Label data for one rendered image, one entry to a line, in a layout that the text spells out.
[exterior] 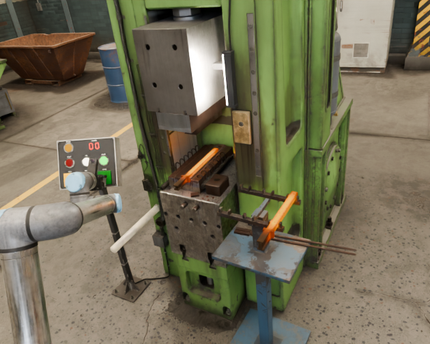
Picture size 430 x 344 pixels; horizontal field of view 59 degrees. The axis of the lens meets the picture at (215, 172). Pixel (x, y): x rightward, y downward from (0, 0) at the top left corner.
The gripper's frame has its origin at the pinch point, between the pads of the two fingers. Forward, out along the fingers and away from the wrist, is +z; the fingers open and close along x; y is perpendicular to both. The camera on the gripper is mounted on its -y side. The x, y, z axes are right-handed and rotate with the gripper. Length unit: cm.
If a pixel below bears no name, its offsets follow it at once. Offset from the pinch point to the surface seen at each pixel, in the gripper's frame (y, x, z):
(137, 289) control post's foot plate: 81, -4, 59
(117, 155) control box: -11.4, 6.8, 4.1
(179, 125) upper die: -23, 47, -17
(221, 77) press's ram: -47, 69, -8
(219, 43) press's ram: -62, 70, -16
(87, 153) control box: -13.5, -9.7, 2.0
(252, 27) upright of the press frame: -59, 86, -40
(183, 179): 4.2, 45.7, -5.1
